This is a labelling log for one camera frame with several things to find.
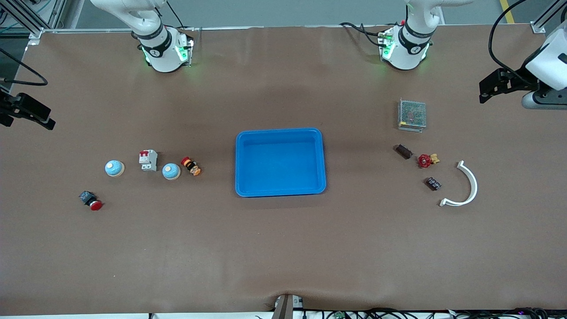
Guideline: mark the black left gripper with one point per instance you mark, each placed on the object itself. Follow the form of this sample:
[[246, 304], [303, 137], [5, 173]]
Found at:
[[516, 83]]

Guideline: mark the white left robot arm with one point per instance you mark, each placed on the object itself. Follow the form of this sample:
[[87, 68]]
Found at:
[[405, 55]]

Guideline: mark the blue dome call bell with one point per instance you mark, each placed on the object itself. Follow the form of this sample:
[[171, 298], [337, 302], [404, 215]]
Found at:
[[171, 171], [114, 168]]

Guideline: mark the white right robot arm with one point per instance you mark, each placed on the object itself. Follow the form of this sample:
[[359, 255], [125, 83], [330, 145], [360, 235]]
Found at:
[[159, 57]]

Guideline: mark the brown table cover sheet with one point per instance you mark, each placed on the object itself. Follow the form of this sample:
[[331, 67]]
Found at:
[[283, 243]]

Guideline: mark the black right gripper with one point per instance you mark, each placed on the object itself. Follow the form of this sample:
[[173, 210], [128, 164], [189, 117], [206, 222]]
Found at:
[[5, 107]]

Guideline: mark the white circuit breaker red switch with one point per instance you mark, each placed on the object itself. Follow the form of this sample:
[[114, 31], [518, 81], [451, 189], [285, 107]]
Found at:
[[148, 160]]

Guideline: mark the red mushroom push button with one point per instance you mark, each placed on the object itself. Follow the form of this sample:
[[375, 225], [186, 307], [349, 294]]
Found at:
[[91, 200]]

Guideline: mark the white curved plastic bracket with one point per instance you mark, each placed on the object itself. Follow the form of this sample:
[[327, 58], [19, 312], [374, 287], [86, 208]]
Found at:
[[452, 204]]

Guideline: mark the orange red emergency stop button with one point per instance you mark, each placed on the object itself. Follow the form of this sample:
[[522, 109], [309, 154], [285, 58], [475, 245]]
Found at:
[[191, 166]]

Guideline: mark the blue plastic tray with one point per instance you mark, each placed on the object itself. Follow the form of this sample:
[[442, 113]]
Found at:
[[279, 164]]

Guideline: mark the metal mesh power supply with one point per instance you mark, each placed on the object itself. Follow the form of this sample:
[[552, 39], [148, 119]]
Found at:
[[412, 114]]

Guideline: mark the dark brown cylindrical capacitor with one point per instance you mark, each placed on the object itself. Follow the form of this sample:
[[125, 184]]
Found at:
[[433, 183], [403, 151]]

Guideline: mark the grey table edge bracket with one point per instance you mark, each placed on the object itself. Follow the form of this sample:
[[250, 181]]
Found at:
[[288, 308]]

